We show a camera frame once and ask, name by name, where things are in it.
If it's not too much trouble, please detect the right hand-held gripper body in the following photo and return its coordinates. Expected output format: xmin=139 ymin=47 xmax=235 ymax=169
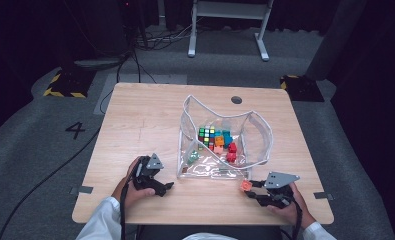
xmin=264 ymin=171 xmax=301 ymax=209

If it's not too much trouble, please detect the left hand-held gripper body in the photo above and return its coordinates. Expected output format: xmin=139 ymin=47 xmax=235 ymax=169
xmin=133 ymin=153 xmax=165 ymax=190

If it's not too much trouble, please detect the clear bag with white trim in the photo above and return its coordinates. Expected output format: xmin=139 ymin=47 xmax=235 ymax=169
xmin=176 ymin=94 xmax=274 ymax=181

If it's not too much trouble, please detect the multicoloured puzzle cube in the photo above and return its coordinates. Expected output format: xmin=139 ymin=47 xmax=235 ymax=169
xmin=198 ymin=125 xmax=217 ymax=152

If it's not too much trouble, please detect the person's left hand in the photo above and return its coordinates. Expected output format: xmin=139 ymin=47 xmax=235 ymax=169
xmin=111 ymin=157 xmax=156 ymax=208

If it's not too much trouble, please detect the person's right hand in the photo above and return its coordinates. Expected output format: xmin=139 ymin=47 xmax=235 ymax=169
xmin=268 ymin=182 xmax=318 ymax=230

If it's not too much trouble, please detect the grey tape piece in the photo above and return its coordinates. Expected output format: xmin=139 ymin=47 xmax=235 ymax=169
xmin=69 ymin=185 xmax=94 ymax=196
xmin=313 ymin=191 xmax=335 ymax=201

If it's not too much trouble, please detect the person's torso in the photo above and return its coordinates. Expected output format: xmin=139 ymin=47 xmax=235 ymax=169
xmin=181 ymin=232 xmax=239 ymax=240

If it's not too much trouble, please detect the black yellow striped floor base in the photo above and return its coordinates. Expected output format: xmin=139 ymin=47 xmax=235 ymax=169
xmin=43 ymin=68 xmax=98 ymax=99
xmin=279 ymin=74 xmax=325 ymax=103

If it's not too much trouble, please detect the white metal stand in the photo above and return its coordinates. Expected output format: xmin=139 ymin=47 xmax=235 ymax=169
xmin=187 ymin=0 xmax=275 ymax=62

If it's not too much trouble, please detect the grey pillar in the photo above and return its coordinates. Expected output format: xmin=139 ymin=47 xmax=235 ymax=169
xmin=304 ymin=0 xmax=368 ymax=81

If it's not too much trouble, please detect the dark equipment cabinet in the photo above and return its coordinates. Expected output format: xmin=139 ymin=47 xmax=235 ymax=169
xmin=61 ymin=0 xmax=133 ymax=61

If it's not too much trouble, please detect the right hand-held gripper black cable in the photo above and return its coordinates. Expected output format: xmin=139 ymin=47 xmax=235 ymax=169
xmin=289 ymin=198 xmax=303 ymax=240

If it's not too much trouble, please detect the hand-held gripper black cable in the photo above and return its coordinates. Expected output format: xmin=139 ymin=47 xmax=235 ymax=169
xmin=119 ymin=168 xmax=138 ymax=240
xmin=289 ymin=198 xmax=303 ymax=240

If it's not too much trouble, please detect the left hand-held gripper black cable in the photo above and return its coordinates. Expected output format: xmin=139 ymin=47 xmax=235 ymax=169
xmin=119 ymin=168 xmax=138 ymax=240

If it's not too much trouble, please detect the long black floor cable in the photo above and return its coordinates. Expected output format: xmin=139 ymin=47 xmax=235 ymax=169
xmin=0 ymin=126 xmax=102 ymax=240

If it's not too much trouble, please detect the thin black floor cable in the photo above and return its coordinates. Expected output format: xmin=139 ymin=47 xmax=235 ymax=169
xmin=99 ymin=49 xmax=143 ymax=115

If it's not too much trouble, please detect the bundle of floor cables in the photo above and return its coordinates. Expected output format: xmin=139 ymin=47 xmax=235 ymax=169
xmin=131 ymin=16 xmax=203 ymax=52

